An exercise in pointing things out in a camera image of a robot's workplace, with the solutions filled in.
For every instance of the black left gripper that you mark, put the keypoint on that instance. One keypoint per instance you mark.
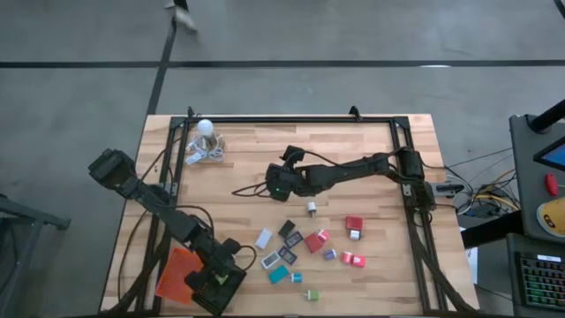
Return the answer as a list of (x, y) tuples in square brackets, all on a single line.
[(216, 260)]

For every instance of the teal plastic box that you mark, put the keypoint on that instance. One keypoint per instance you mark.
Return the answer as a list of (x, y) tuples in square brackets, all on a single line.
[(278, 274)]

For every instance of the plain white box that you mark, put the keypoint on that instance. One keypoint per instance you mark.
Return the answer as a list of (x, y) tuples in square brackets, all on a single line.
[(263, 239)]

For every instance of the white charger with black band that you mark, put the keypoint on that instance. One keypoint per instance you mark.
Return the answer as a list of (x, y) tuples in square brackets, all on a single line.
[(355, 235)]

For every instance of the blue-purple wall charger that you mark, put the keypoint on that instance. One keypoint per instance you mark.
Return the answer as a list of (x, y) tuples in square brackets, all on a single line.
[(329, 254)]

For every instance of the small red wall charger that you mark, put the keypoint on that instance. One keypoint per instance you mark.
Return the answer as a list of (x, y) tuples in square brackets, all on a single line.
[(359, 261), (346, 257)]

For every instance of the white paper sheet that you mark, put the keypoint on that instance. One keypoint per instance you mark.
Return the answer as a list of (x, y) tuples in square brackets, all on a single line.
[(473, 265)]

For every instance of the black metal table frame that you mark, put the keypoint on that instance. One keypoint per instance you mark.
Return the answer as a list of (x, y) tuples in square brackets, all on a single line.
[(287, 119)]

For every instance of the black frame clamp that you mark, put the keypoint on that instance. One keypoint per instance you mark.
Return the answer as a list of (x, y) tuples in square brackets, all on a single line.
[(190, 111), (354, 111)]

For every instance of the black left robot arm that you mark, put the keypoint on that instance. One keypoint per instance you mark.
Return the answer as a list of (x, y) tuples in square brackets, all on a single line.
[(167, 212)]

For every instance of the white light bulb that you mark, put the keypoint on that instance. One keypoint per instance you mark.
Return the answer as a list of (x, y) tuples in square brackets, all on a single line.
[(205, 127)]

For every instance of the backlit black keyboard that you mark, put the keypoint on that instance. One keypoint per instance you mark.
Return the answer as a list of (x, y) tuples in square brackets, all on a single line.
[(543, 280)]

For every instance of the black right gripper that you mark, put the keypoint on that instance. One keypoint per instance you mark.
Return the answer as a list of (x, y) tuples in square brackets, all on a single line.
[(287, 181)]

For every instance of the dark blue windowed box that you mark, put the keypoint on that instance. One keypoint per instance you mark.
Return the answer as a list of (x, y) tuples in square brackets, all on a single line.
[(294, 240), (287, 255)]

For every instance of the grey operator cart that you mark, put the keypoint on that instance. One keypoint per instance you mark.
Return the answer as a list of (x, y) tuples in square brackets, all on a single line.
[(523, 154)]

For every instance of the black metal beam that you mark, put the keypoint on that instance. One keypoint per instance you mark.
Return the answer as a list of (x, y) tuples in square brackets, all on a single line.
[(490, 232)]

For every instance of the small teal wall charger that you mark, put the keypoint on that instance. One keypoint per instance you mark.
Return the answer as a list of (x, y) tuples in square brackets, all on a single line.
[(296, 277)]

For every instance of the white windowed box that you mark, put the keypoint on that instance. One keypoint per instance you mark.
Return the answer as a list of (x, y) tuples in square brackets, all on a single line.
[(270, 260)]

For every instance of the black card box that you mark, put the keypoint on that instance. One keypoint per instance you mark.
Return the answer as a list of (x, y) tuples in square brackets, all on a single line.
[(286, 229)]

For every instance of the yellow rounded device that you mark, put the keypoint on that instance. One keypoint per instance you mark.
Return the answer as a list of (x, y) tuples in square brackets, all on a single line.
[(552, 217)]

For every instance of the person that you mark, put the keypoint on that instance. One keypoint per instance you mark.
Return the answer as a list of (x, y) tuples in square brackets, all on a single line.
[(183, 17)]

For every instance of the red emergency button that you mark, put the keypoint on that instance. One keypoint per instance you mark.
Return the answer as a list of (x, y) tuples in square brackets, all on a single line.
[(552, 184)]

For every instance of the black plastic basket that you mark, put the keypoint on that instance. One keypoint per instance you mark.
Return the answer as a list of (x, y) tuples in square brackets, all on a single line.
[(225, 297)]

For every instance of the small white wall charger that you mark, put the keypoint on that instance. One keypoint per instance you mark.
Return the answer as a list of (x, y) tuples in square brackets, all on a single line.
[(311, 207)]

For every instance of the black round pole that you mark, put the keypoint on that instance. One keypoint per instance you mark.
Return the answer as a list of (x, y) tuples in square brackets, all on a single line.
[(547, 119)]

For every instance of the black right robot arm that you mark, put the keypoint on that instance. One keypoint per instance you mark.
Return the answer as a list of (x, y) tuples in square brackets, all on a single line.
[(353, 170)]

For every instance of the grey metal stand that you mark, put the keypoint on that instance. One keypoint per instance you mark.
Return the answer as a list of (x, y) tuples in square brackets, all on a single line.
[(26, 216)]

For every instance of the large red wall charger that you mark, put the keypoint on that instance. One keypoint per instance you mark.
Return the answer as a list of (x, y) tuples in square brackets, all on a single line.
[(354, 222), (313, 243)]

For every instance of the small pink wall charger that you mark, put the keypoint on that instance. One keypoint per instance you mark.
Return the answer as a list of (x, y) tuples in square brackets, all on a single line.
[(324, 234)]

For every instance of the tablet with blue screen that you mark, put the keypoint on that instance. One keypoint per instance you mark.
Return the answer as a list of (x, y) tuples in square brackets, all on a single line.
[(554, 154)]

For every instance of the wooden lamp base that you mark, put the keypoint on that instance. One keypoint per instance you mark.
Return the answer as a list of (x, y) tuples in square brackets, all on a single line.
[(218, 143)]

